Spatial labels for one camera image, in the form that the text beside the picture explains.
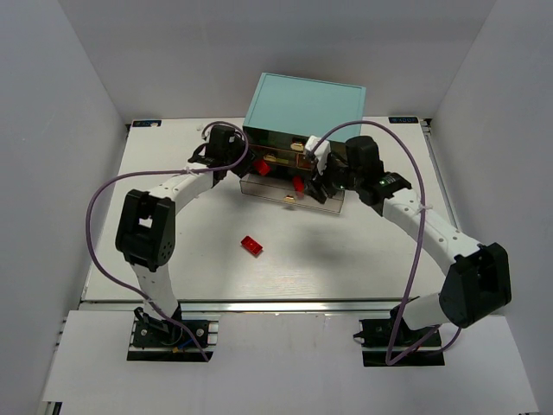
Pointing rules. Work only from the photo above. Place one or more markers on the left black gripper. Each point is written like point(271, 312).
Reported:
point(241, 160)

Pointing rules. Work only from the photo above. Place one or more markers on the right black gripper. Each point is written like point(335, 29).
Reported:
point(322, 185)

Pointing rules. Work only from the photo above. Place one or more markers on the red sloped lego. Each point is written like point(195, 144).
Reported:
point(261, 167)

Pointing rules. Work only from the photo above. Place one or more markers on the transparent bottom drawer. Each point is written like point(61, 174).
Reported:
point(283, 191)

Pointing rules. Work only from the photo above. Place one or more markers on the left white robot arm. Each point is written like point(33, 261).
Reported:
point(146, 234)

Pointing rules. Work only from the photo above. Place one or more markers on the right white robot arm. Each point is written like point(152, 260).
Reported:
point(477, 276)

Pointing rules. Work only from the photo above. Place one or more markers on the teal drawer cabinet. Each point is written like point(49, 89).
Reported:
point(285, 111)

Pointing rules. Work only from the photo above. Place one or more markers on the right blue label sticker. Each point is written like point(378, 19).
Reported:
point(403, 120)

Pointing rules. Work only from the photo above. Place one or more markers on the blue label sticker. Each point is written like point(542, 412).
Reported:
point(403, 120)
point(146, 123)

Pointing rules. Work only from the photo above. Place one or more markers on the left blue label sticker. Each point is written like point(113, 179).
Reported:
point(146, 123)

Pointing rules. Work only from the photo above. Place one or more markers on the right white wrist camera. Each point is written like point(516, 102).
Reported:
point(316, 151)

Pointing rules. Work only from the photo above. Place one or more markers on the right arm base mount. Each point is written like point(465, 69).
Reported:
point(374, 336)

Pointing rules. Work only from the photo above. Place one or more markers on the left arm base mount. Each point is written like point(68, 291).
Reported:
point(156, 340)

